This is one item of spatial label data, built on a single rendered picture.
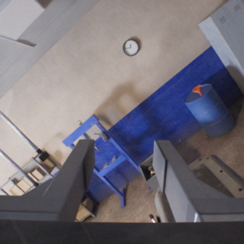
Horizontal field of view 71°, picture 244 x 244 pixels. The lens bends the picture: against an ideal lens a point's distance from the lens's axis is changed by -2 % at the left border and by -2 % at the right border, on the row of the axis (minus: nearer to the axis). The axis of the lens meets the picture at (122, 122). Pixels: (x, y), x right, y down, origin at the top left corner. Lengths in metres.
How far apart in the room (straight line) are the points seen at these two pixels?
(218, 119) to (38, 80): 3.65
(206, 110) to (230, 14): 1.68
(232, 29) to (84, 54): 2.77
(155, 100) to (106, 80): 1.14
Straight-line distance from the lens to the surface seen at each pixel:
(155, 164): 0.16
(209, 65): 4.19
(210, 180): 1.08
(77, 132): 3.51
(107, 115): 3.86
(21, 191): 4.81
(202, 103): 3.40
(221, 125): 3.65
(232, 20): 3.88
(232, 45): 3.82
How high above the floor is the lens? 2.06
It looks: 12 degrees down
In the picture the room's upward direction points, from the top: 41 degrees counter-clockwise
